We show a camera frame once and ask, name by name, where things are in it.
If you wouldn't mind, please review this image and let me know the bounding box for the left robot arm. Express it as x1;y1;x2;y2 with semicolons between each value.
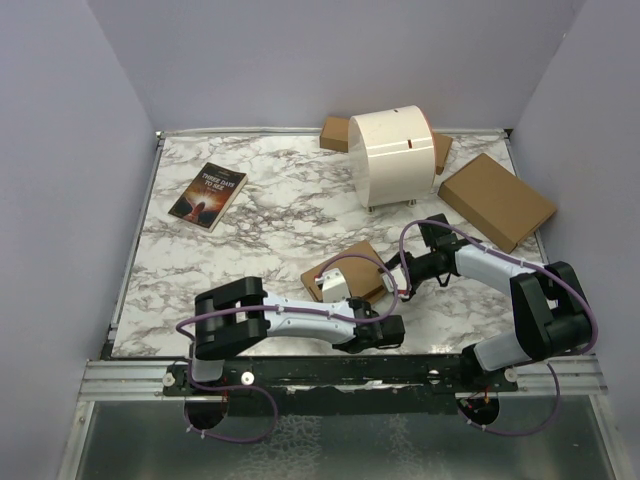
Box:
186;269;405;395

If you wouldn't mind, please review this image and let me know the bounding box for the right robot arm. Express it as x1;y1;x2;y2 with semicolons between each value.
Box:
379;214;598;391

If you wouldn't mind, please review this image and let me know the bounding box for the closed brown cardboard box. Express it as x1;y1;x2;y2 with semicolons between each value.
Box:
438;154;557;253

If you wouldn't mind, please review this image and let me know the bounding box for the white cylindrical bread box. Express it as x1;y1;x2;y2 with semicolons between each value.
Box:
348;105;436;210

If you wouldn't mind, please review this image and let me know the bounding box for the small brown box behind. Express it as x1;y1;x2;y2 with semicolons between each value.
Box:
319;116;349;153

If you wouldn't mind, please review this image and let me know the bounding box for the brown cardboard piece behind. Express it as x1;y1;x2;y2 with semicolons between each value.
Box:
433;132;453;175

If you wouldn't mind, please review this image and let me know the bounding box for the dark paperback book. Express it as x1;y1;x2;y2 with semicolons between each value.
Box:
169;163;248;232

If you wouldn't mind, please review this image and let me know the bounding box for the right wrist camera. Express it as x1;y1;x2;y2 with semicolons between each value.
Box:
380;268;410;301

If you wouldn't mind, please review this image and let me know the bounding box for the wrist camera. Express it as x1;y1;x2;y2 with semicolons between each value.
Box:
314;268;351;303
380;268;410;301

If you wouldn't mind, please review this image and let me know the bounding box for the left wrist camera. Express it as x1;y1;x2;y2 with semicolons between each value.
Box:
314;268;351;303

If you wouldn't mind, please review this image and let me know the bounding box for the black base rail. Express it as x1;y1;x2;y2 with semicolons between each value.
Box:
163;354;517;416

